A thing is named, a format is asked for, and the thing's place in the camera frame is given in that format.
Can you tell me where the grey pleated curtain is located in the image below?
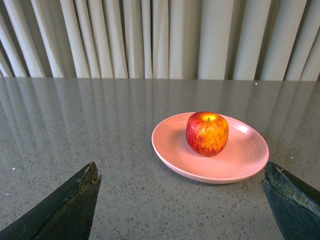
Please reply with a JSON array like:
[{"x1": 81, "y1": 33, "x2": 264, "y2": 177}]
[{"x1": 0, "y1": 0, "x2": 320, "y2": 81}]

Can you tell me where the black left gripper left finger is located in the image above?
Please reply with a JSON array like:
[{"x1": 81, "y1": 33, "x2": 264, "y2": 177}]
[{"x1": 0, "y1": 162, "x2": 102, "y2": 240}]

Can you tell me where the pink plate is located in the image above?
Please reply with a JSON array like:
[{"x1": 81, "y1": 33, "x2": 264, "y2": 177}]
[{"x1": 151, "y1": 112, "x2": 270, "y2": 184}]

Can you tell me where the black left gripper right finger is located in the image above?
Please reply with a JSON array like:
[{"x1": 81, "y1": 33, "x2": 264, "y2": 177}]
[{"x1": 261, "y1": 161, "x2": 320, "y2": 240}]

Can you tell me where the red yellow apple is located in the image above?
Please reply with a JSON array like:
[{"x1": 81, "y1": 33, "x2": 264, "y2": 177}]
[{"x1": 185, "y1": 111, "x2": 229, "y2": 157}]

